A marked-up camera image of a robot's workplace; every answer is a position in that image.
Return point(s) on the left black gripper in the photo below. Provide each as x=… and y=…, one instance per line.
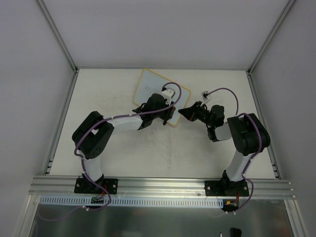
x=168, y=114

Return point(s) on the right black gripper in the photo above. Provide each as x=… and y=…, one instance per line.
x=195, y=112

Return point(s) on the yellow framed whiteboard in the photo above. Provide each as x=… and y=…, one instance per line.
x=151, y=82

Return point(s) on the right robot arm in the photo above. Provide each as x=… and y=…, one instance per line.
x=249, y=137

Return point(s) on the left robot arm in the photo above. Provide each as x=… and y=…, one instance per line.
x=92, y=136

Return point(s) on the black object bottom edge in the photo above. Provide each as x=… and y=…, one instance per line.
x=235, y=232

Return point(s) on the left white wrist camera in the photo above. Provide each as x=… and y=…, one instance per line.
x=167, y=94

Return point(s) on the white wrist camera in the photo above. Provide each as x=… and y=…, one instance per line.
x=205, y=97
x=167, y=94

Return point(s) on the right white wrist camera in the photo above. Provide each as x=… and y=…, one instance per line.
x=205, y=97

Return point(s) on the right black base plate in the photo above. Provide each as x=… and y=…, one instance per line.
x=230, y=189

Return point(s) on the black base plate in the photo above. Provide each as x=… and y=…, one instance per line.
x=83, y=186
x=230, y=189

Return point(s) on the white slotted cable duct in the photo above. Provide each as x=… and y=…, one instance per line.
x=133, y=201

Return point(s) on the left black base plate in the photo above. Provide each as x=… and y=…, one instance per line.
x=83, y=186

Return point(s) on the aluminium mounting rail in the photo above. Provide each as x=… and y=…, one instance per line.
x=160, y=187

